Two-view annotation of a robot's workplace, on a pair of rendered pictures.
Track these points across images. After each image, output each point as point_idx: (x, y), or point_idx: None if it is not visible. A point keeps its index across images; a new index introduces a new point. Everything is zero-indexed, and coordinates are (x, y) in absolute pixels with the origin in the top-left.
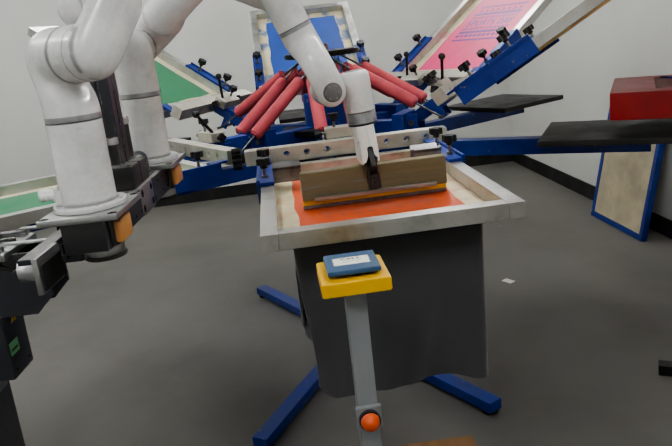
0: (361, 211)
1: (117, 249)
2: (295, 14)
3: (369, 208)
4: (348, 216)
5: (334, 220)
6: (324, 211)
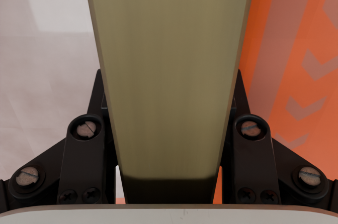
0: (307, 98)
1: None
2: None
3: (289, 69)
4: (331, 134)
5: (337, 164)
6: (220, 175)
